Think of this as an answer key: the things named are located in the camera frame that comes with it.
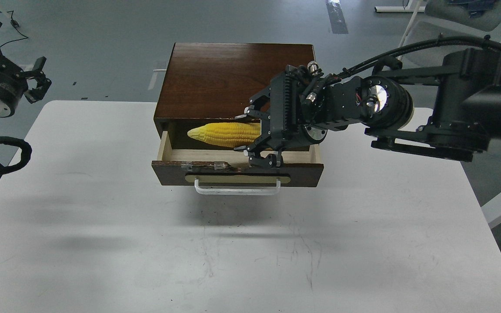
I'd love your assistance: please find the yellow corn cob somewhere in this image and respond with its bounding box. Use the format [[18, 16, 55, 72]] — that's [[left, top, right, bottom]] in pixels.
[[187, 122, 261, 148]]

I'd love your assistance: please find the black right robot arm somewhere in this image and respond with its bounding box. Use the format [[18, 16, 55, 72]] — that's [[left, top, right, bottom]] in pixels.
[[234, 36, 501, 168]]

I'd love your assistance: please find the white table frame leg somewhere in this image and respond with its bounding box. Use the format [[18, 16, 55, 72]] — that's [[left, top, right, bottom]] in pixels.
[[374, 0, 427, 48]]

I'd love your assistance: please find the wooden drawer with white handle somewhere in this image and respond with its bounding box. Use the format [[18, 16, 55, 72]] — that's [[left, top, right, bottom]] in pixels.
[[151, 127, 324, 189]]

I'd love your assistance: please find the dark wooden cabinet box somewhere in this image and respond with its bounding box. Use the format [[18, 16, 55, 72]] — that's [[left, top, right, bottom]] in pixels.
[[154, 42, 315, 150]]

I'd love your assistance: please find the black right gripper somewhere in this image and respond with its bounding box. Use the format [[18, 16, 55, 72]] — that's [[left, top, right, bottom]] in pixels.
[[234, 62, 366, 168]]

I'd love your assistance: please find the black floor cable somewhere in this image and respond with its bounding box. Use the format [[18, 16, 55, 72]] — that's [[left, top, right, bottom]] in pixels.
[[0, 0, 29, 48]]

